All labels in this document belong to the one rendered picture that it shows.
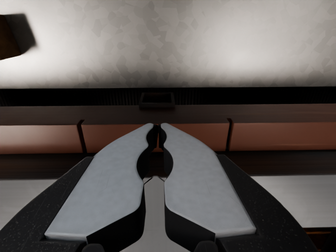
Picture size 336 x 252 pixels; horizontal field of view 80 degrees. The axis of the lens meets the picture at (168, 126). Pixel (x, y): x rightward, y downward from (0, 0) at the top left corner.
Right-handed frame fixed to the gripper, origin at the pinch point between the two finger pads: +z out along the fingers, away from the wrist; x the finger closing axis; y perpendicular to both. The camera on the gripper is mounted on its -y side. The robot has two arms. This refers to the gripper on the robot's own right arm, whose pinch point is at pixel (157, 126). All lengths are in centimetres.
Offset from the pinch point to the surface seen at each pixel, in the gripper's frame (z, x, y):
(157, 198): 5.6, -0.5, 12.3
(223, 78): 24.4, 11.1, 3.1
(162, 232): 5.6, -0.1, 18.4
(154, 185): 5.6, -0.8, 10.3
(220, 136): 9.8, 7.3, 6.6
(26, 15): 24.4, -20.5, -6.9
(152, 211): 5.6, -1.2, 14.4
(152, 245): 5.6, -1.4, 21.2
